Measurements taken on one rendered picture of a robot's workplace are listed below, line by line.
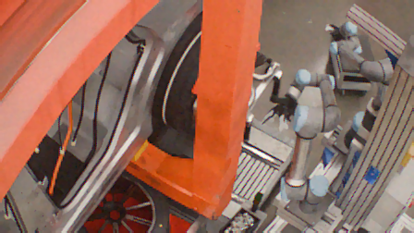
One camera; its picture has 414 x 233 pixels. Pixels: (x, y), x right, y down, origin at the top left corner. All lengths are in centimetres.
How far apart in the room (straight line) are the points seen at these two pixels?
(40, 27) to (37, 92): 27
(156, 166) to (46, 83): 228
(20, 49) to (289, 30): 420
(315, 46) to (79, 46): 382
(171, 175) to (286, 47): 189
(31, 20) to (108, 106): 230
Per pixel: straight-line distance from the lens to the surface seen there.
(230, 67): 237
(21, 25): 104
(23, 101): 126
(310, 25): 517
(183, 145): 409
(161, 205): 357
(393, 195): 297
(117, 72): 331
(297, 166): 299
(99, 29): 134
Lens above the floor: 372
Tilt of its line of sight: 56 degrees down
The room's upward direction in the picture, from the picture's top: 5 degrees clockwise
